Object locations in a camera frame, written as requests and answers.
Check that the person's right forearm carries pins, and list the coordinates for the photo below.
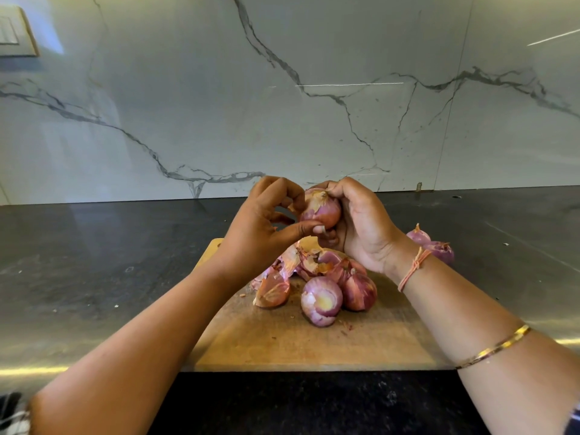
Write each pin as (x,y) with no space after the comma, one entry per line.
(489,339)

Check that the small brown wall-edge object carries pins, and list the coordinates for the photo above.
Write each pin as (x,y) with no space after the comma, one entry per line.
(418,187)

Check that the gold bangle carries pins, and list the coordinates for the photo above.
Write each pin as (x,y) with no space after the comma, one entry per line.
(494,347)

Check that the person's left forearm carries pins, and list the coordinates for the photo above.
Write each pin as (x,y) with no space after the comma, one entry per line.
(127,362)

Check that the pile of onion peels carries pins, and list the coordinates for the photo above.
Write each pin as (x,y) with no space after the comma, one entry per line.
(272,290)

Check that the black white plaid sleeve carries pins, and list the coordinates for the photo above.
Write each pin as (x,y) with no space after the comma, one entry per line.
(14,417)

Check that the white wall switch plate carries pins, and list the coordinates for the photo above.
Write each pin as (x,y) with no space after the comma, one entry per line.
(14,31)

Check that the wooden cutting board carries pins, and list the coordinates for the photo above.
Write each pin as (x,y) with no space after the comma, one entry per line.
(263,344)

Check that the brownish red onion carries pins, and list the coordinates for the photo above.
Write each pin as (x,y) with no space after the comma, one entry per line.
(322,209)

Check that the small red onion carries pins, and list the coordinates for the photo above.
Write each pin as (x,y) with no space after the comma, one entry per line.
(417,235)

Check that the person's left hand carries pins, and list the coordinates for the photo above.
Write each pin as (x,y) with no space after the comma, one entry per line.
(249,235)

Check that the red onion with pale patch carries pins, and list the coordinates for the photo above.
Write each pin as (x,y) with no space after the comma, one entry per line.
(322,301)

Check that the person's right hand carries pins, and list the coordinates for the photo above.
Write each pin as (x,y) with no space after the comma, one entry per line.
(371,229)

